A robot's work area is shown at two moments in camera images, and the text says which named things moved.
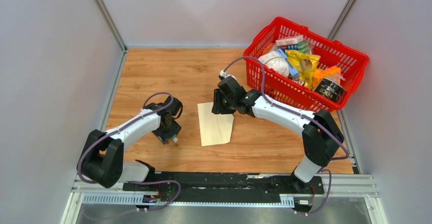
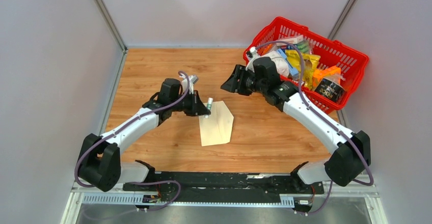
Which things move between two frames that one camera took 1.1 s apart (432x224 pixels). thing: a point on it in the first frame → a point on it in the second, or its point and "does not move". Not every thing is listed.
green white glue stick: x=174 y=139 → x=209 y=103
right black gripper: x=217 y=108 → x=233 y=85
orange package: x=333 y=74 does not move
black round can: x=331 y=90 does not move
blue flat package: x=293 y=72 does not move
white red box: x=292 y=40 does not move
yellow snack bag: x=305 y=65 does not move
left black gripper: x=163 y=137 → x=197 y=108
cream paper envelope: x=215 y=128 does not move
